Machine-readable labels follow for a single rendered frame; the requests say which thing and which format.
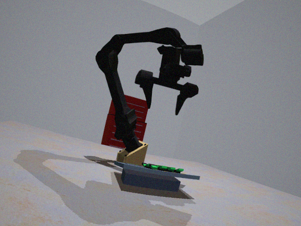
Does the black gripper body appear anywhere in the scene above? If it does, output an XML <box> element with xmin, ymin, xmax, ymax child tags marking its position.
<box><xmin>135</xmin><ymin>59</ymin><xmax>199</xmax><ymax>98</ymax></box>

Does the light blue switch panel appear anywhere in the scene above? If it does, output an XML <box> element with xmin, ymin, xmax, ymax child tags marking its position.
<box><xmin>114</xmin><ymin>161</ymin><xmax>200</xmax><ymax>192</ymax></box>

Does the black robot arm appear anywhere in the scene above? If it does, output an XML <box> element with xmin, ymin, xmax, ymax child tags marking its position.
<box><xmin>95</xmin><ymin>27</ymin><xmax>204</xmax><ymax>153</ymax></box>

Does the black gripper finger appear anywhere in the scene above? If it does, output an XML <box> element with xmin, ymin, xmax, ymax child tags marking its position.
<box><xmin>140</xmin><ymin>80</ymin><xmax>154</xmax><ymax>109</ymax></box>
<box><xmin>175</xmin><ymin>91</ymin><xmax>193</xmax><ymax>115</ymax></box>

